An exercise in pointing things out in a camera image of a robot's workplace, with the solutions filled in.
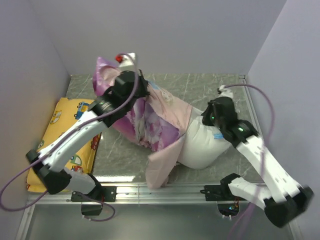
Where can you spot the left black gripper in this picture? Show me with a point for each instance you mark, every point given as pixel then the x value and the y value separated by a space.
pixel 144 83

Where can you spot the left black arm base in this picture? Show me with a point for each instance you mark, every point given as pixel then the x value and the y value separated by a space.
pixel 91 203

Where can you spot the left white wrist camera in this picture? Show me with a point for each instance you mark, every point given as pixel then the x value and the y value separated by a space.
pixel 126 60

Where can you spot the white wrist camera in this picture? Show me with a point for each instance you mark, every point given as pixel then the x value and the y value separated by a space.
pixel 126 60
pixel 225 93

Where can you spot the purple princess print pillowcase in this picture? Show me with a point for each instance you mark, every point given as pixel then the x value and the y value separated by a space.
pixel 156 121

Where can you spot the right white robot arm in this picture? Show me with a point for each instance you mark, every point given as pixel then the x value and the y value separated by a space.
pixel 281 198

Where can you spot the yellow car print pillow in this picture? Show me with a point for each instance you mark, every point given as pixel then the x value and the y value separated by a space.
pixel 49 163

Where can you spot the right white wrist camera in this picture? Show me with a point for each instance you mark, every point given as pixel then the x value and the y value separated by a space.
pixel 225 93

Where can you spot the pink pillowcase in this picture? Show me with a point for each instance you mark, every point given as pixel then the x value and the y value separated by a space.
pixel 161 163

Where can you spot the white pillow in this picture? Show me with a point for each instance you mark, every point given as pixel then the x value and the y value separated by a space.
pixel 200 149

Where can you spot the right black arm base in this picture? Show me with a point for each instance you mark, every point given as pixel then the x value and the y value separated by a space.
pixel 228 205

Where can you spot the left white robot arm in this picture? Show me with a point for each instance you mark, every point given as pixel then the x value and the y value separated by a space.
pixel 108 112

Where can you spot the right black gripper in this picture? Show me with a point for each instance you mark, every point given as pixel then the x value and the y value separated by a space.
pixel 205 119

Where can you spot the aluminium rail frame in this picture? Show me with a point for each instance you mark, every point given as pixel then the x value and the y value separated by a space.
pixel 139 193

